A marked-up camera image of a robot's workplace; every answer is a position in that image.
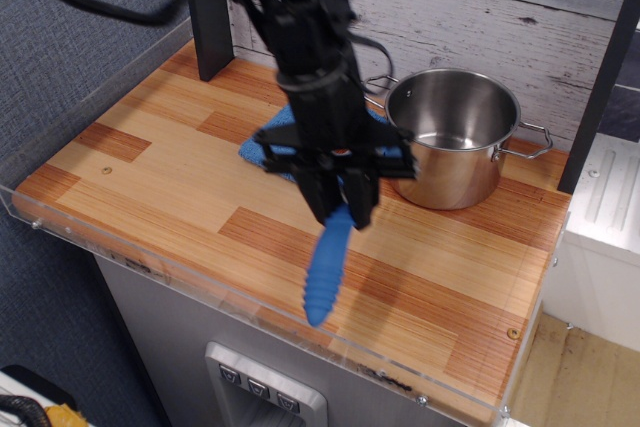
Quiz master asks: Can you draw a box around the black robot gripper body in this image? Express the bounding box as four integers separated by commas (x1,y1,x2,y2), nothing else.
252,69,416,182

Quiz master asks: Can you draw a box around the clear acrylic table guard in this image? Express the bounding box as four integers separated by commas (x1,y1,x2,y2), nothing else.
1,17,568,426

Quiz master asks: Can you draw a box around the grey cabinet with button panel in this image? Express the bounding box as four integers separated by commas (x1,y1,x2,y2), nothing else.
92,251,481,427

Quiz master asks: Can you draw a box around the stainless steel pot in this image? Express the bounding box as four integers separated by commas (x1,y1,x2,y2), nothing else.
366,68,553,210

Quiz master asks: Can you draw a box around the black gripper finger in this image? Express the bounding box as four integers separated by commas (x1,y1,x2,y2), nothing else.
342,170,379,230
292,168,344,225

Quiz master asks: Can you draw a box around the black vertical post right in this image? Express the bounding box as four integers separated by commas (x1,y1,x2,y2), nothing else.
557,0,640,195

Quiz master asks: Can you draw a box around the white appliance at right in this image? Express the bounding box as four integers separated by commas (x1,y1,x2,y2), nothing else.
542,134,639,351

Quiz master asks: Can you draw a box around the blue handled metal fork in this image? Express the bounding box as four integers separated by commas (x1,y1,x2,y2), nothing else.
303,204,353,327

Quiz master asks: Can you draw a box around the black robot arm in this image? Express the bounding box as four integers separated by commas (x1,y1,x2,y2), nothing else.
234,0,415,229

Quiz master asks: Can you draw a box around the black vertical post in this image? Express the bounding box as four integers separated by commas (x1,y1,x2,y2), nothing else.
557,0,640,195
189,0,235,82

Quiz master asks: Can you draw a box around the blue folded cloth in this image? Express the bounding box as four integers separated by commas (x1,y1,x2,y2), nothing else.
238,104,401,188

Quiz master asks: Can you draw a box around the plush sushi roll toy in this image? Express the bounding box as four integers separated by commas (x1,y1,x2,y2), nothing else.
331,149,352,157

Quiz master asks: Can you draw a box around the black vertical post left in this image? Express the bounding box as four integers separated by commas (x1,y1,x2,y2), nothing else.
189,0,235,82

